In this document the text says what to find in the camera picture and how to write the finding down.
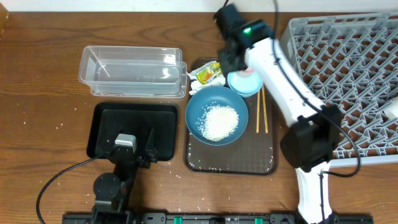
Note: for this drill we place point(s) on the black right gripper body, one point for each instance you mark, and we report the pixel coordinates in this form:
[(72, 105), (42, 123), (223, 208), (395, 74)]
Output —
[(235, 61)]

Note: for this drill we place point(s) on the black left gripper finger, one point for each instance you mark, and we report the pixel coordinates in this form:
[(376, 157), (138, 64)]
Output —
[(107, 137), (150, 149)]

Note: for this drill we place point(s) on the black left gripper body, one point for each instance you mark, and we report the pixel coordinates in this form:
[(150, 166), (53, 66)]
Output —
[(137, 163)]

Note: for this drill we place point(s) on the pink plastic cup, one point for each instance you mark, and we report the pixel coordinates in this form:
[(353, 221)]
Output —
[(248, 71)]

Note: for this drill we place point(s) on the light blue small bowl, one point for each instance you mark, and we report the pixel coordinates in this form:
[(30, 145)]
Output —
[(245, 84)]

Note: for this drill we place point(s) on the wooden chopstick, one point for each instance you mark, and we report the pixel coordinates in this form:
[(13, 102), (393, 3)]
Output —
[(258, 111), (264, 109)]

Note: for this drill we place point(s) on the white plastic cup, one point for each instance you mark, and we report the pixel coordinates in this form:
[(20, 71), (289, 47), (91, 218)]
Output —
[(392, 110)]

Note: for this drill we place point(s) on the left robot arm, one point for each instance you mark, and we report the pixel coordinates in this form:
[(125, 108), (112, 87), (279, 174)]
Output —
[(112, 189)]

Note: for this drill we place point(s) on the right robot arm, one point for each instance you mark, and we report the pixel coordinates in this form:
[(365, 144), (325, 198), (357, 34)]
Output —
[(313, 131)]

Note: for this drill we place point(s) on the grey dishwasher rack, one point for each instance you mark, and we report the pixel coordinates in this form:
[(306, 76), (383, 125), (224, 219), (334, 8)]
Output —
[(351, 61)]

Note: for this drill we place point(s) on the yellow green snack wrapper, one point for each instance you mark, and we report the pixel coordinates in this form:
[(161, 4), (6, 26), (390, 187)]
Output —
[(207, 73)]

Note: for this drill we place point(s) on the black plastic bin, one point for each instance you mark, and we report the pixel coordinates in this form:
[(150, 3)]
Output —
[(137, 120)]

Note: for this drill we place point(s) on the dark blue plate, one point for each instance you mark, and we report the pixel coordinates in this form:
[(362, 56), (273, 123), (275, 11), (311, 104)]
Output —
[(200, 104)]

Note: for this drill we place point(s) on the pile of white rice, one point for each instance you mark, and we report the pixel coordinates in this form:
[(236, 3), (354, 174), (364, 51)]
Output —
[(218, 122)]

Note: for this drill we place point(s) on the clear plastic bin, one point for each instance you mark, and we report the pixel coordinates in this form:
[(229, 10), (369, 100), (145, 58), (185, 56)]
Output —
[(94, 53)]

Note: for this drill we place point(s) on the dark brown serving tray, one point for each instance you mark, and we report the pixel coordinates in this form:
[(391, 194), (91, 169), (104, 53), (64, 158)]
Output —
[(252, 153)]

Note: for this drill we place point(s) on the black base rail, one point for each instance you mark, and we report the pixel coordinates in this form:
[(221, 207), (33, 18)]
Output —
[(161, 218)]

